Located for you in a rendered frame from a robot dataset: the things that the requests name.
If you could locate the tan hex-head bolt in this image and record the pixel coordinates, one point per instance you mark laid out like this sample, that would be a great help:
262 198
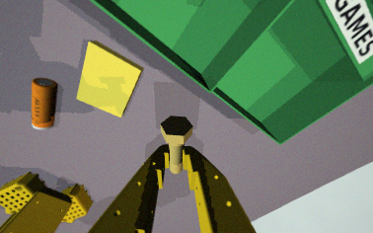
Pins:
176 131

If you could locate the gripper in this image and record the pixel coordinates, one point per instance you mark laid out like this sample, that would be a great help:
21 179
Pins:
133 210

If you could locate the green rack of bins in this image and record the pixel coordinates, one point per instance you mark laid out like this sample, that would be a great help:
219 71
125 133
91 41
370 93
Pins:
281 75

